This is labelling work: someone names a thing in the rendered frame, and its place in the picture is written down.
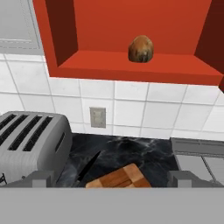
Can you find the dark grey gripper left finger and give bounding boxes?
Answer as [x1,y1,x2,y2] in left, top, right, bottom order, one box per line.
[7,170,56,189]

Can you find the wooden cutting board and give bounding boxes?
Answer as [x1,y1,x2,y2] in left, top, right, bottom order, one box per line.
[85,163,152,189]

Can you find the brown bread loaf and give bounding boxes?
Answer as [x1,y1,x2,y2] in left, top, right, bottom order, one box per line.
[128,34,154,63]

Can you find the red open wall cabinet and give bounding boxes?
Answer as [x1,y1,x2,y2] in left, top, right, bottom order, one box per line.
[32,0,224,95]

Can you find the grey wall cabinet door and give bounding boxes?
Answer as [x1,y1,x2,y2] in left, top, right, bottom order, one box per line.
[0,0,44,51]

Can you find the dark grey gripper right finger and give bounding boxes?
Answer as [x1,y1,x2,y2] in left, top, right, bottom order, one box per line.
[167,170,223,189]

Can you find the grey hob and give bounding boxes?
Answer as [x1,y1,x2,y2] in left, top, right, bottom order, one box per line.
[170,137,224,187]

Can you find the silver four-slot toaster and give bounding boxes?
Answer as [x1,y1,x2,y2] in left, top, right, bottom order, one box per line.
[0,110,74,186]

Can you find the grey wall power outlet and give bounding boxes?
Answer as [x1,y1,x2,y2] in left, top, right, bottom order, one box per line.
[89,107,107,130]

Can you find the black knife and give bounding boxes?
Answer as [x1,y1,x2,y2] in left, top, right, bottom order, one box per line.
[73,150,102,188]

